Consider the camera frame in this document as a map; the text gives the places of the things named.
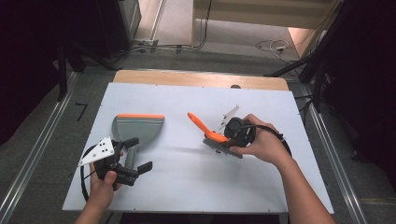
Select grey dustpan with orange edge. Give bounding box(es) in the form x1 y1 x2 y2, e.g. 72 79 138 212
111 113 165 172

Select black cables on floor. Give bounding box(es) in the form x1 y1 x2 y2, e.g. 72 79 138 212
111 0 214 63

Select wooden table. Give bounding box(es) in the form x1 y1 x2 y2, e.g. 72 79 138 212
112 69 290 91

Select person's right hand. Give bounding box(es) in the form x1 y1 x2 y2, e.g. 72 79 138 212
230 113 292 167

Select black metal stand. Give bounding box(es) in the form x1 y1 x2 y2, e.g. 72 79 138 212
56 46 68 103
312 59 325 113

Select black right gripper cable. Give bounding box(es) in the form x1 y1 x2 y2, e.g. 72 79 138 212
238 124 293 157

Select dark cabinet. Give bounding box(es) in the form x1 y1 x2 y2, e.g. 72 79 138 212
94 0 143 60

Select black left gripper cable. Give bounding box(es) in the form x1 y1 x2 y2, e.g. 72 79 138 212
79 144 98 203

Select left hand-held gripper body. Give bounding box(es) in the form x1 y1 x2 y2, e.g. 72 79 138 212
78 136 139 187

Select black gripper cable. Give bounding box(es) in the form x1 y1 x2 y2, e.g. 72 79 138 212
238 124 293 157
79 144 98 203

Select grey brush with orange handle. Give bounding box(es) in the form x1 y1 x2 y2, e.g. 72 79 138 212
187 112 244 160

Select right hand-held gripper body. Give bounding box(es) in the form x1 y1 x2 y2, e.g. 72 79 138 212
218 105 257 147

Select white board table cover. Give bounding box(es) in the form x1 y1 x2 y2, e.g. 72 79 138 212
62 82 334 215

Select white cable on floor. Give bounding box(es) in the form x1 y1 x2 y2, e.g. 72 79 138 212
256 39 291 56

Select aluminium floor rail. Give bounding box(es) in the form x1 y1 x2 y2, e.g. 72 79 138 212
297 83 370 224
0 72 80 224

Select person's left hand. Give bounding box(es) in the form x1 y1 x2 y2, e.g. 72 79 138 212
88 162 123 206

